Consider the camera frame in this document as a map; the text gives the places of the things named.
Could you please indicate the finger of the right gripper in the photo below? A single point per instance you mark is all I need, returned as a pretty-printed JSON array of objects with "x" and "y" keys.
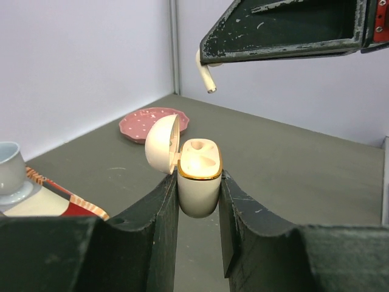
[{"x": 275, "y": 30}]

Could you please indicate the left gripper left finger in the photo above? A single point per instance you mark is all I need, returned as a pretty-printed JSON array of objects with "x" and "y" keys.
[{"x": 133, "y": 251}]

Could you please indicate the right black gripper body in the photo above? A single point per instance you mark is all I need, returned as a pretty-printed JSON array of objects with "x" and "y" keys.
[{"x": 376, "y": 27}]

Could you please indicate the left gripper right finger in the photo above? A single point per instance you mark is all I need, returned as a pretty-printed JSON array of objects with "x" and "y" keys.
[{"x": 262, "y": 251}]

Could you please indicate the beige earbud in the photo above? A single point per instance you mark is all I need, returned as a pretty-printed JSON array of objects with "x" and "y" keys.
[{"x": 205, "y": 74}]

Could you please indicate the beige earbud case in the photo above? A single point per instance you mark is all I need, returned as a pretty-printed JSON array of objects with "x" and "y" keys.
[{"x": 198, "y": 163}]

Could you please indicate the patterned orange placemat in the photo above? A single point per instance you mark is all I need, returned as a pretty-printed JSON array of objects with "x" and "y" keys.
[{"x": 50, "y": 199}]

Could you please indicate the light blue mug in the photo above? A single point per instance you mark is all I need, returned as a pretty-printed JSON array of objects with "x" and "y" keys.
[{"x": 15, "y": 185}]

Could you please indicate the pink dotted plate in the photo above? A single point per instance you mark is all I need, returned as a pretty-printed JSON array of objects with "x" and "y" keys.
[{"x": 136, "y": 125}]

